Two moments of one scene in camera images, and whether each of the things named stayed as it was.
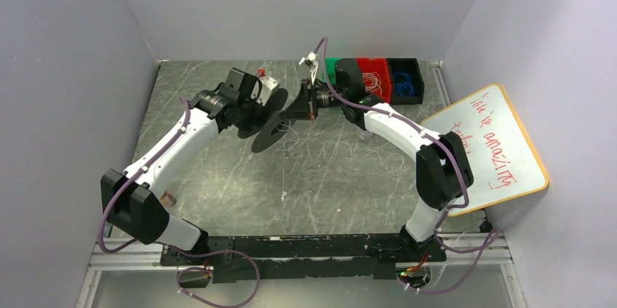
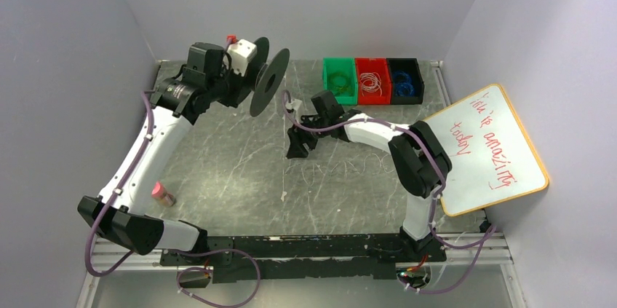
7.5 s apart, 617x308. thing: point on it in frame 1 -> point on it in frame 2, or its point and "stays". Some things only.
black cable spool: [272, 124] -> [263, 83]
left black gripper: [249, 116] -> [233, 92]
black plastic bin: [407, 83] stays
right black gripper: [311, 103] -> [305, 129]
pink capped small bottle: [168, 199] stays
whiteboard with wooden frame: [503, 162] stays
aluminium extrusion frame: [476, 250] stays
